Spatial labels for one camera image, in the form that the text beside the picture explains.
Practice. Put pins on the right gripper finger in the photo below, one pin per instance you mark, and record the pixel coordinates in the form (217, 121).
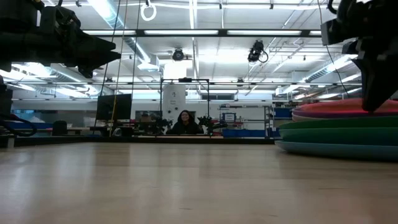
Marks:
(377, 81)

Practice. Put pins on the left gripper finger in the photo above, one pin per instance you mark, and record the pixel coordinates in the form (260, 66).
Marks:
(96, 53)

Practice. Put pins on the small pink translucent plate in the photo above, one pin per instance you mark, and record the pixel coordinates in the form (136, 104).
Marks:
(335, 105)

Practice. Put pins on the large green plastic plate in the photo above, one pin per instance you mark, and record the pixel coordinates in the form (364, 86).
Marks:
(342, 124)

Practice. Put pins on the purple plastic plate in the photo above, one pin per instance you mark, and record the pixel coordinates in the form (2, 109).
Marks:
(326, 114)

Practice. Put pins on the large teal plastic plate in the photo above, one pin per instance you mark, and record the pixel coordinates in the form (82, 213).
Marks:
(335, 136)

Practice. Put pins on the beige plastic plate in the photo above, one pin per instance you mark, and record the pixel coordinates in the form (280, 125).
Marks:
(300, 118)

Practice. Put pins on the black background robot arm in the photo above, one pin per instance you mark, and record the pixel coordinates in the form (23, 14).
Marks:
(211, 123)
(161, 124)

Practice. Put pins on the black computer monitor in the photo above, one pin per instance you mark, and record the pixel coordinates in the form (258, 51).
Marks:
(113, 107)

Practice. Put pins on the black office chair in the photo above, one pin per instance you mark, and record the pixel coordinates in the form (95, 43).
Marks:
(59, 127)

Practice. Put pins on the large blue plastic plate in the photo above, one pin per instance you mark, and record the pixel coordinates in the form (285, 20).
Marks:
(326, 151)

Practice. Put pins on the white column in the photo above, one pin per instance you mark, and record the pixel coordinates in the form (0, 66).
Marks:
(174, 102)

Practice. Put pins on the small blue storage bin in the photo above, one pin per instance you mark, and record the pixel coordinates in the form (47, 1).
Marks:
(282, 112)

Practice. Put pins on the person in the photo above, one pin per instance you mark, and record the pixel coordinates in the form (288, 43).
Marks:
(185, 124)

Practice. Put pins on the long blue storage bin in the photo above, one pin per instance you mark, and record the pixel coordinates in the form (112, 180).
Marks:
(242, 133)

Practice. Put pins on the white blue-framed sign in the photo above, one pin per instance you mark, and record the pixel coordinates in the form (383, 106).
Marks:
(229, 117)

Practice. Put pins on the black round ceiling camera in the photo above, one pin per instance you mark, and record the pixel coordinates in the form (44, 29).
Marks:
(178, 54)

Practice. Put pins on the black background rig frame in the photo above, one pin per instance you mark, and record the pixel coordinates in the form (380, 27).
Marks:
(185, 80)

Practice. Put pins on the black overhead frame beam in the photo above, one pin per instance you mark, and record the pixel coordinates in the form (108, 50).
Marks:
(222, 32)

